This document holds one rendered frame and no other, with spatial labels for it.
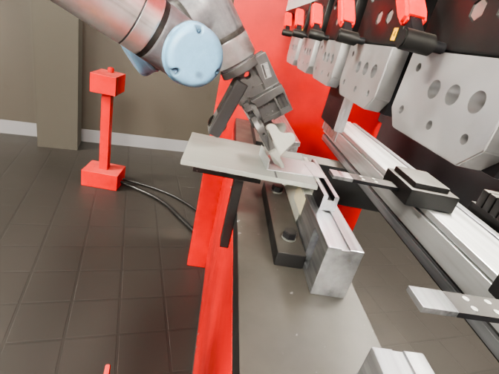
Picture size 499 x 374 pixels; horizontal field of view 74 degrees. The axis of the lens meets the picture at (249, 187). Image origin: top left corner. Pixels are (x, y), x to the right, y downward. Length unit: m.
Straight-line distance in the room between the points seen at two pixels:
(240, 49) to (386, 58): 0.25
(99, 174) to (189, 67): 2.20
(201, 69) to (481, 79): 0.29
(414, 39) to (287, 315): 0.39
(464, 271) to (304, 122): 1.08
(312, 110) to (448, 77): 1.27
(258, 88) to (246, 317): 0.39
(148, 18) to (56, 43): 2.66
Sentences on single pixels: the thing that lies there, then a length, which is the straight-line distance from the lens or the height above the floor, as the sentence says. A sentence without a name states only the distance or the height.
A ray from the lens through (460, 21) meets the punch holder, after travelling 0.36.
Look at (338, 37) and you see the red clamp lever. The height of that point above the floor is 1.25.
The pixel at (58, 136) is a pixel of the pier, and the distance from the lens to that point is 3.26.
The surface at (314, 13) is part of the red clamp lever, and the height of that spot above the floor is 1.29.
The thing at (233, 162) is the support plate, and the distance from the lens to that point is 0.65.
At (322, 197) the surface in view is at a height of 0.99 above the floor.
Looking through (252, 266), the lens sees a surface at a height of 0.87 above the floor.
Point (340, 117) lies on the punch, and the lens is 0.66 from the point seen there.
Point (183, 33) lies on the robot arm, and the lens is 0.42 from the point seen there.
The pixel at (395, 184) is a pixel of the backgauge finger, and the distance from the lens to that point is 0.80.
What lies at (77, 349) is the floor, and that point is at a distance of 1.58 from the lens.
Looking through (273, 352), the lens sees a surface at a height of 0.88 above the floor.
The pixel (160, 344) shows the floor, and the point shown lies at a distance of 1.58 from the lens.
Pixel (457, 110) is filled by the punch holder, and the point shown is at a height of 1.21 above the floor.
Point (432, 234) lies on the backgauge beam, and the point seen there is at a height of 0.95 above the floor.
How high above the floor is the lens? 1.23
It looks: 24 degrees down
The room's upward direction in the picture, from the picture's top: 14 degrees clockwise
